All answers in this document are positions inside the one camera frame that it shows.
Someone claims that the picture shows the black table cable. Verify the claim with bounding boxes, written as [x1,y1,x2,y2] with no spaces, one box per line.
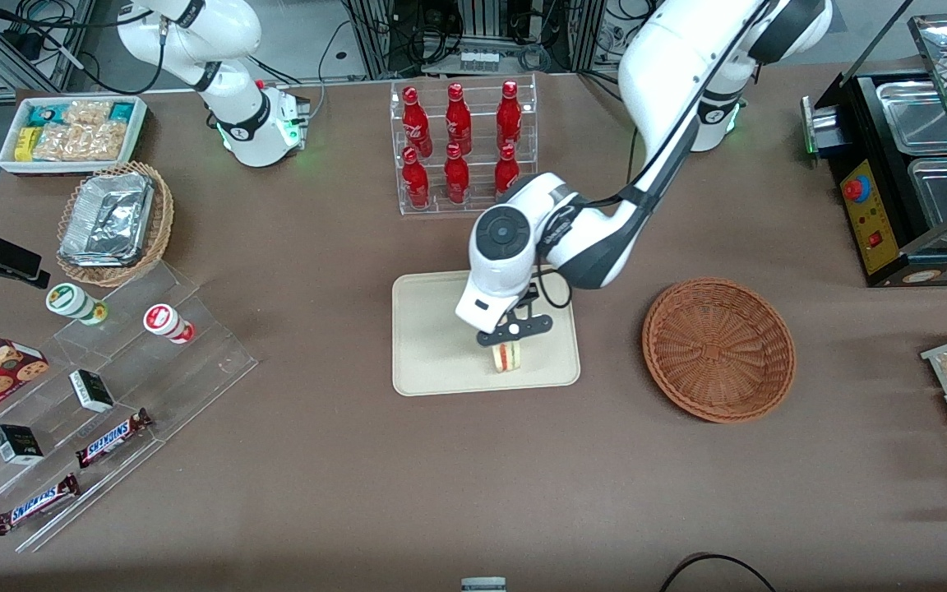
[658,553,778,592]

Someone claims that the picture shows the silver foil packets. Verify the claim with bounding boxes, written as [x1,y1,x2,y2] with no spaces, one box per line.
[59,171,155,269]

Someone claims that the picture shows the red lid yogurt cup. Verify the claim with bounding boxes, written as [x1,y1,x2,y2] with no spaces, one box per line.
[143,303,196,345]

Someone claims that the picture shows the red cola bottle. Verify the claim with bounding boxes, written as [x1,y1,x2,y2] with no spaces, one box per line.
[402,86,432,159]
[444,143,471,206]
[402,146,432,210]
[497,80,523,154]
[494,143,520,198]
[445,82,473,155]

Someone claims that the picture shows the green lid yogurt cup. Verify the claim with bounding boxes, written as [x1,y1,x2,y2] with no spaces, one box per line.
[45,283,109,326]

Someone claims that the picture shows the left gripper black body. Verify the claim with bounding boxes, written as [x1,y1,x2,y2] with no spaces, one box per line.
[510,283,545,326]

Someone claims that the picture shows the clear acrylic bottle rack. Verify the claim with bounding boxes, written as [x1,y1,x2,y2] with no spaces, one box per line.
[390,74,538,217]

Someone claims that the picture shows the beige plastic tray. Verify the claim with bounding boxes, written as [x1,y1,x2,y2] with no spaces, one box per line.
[392,265,582,397]

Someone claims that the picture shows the clear acrylic stepped shelf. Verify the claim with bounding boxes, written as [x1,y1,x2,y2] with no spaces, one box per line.
[0,261,259,553]

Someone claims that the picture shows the aluminium frame with cables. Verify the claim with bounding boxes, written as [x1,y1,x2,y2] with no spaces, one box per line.
[0,0,98,104]

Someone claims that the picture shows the black hot food display case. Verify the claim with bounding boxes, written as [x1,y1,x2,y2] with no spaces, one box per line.
[802,12,947,289]

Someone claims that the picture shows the Snickers chocolate bar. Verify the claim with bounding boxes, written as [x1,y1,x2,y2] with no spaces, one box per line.
[76,408,155,469]
[0,473,82,537]

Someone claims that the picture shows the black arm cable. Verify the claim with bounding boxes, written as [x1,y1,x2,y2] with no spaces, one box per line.
[533,0,774,312]

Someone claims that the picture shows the white snack bin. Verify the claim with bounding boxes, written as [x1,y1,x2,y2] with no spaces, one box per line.
[0,95,149,176]

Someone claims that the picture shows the round brown wicker basket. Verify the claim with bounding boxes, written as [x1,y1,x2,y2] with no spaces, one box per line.
[642,278,797,424]

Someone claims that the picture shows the aluminium equipment rack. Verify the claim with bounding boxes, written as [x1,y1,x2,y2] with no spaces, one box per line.
[342,0,607,80]

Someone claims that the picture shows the oval tan wicker basket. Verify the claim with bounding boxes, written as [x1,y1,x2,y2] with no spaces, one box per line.
[56,160,175,289]

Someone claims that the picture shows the small black box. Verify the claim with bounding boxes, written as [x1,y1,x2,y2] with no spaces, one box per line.
[0,424,45,466]
[69,369,116,414]

